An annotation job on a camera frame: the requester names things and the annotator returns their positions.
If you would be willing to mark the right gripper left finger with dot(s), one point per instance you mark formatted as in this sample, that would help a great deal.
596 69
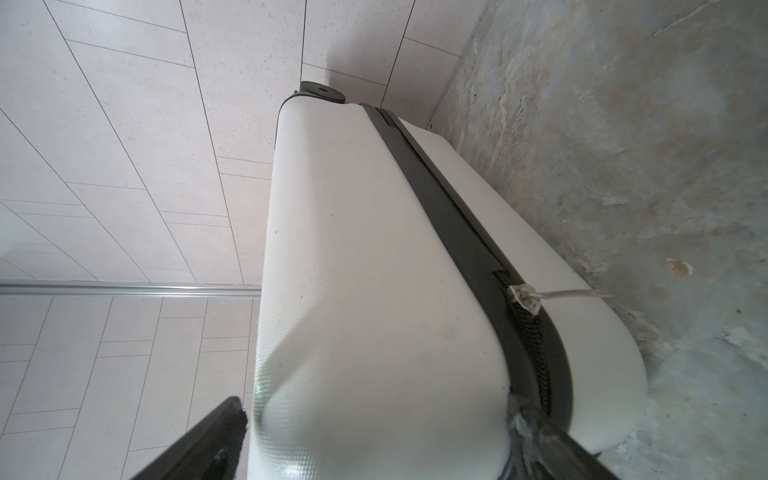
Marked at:
209 450

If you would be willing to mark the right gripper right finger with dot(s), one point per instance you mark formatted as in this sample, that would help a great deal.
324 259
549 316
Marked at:
540 450

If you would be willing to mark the black suitcase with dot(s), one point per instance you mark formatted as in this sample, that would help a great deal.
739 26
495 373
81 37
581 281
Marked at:
403 301

